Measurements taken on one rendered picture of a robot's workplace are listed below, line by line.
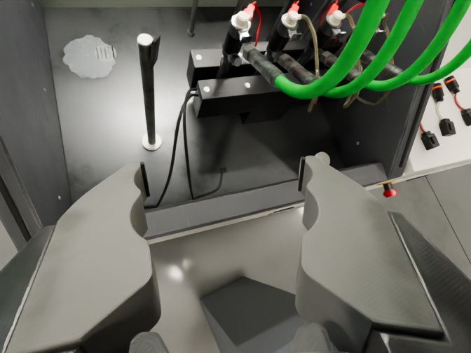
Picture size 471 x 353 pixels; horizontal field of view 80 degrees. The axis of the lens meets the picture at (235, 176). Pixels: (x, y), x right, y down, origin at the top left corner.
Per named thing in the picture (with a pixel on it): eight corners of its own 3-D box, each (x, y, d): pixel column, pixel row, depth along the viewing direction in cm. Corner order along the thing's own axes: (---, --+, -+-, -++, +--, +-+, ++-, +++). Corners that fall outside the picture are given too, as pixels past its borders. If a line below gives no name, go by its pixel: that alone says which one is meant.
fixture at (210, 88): (192, 132, 64) (202, 99, 49) (183, 91, 65) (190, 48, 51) (320, 113, 74) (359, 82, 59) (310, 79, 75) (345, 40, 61)
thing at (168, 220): (84, 255, 56) (57, 259, 41) (80, 233, 57) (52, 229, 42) (342, 192, 75) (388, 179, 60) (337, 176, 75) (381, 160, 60)
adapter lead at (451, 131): (448, 136, 63) (458, 133, 61) (441, 136, 62) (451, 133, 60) (435, 87, 65) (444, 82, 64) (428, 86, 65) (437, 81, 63)
